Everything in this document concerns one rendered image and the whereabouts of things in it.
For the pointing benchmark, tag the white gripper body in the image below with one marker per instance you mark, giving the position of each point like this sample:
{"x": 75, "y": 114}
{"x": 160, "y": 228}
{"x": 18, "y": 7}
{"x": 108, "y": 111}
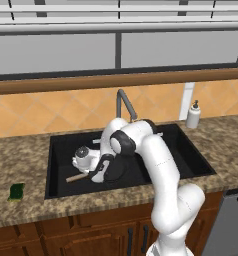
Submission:
{"x": 81, "y": 164}

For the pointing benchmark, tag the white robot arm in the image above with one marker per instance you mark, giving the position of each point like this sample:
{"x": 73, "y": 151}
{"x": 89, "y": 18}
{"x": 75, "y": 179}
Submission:
{"x": 164, "y": 173}

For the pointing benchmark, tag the black sink basin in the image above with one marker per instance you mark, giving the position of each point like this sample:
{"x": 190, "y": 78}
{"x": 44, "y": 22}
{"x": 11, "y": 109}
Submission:
{"x": 64, "y": 156}

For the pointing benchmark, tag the green sponge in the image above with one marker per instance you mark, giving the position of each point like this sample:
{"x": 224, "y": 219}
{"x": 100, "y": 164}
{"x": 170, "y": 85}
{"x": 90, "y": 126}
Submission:
{"x": 16, "y": 192}

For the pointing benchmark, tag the dark grey tap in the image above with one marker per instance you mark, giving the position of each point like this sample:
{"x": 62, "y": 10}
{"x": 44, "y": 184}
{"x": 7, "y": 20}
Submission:
{"x": 119, "y": 100}

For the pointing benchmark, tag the brown wooden cupboard door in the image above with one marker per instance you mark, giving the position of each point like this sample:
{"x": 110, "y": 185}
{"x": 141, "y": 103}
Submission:
{"x": 91, "y": 238}
{"x": 207, "y": 216}
{"x": 151, "y": 238}
{"x": 14, "y": 245}

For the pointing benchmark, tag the brown wooden window sill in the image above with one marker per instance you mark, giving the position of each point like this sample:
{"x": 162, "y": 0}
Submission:
{"x": 91, "y": 81}

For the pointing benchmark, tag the grey framed window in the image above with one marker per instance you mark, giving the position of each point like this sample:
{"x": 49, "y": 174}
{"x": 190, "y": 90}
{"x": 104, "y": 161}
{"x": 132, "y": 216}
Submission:
{"x": 57, "y": 53}

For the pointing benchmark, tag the white soap dispenser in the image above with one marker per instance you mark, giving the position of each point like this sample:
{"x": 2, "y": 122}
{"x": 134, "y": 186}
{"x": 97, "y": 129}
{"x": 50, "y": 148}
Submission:
{"x": 193, "y": 116}

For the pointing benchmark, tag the white window blinds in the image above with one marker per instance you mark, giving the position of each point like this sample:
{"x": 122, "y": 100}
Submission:
{"x": 74, "y": 13}

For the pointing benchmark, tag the grey dishwasher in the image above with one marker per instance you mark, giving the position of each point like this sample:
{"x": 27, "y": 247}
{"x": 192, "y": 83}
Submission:
{"x": 227, "y": 230}

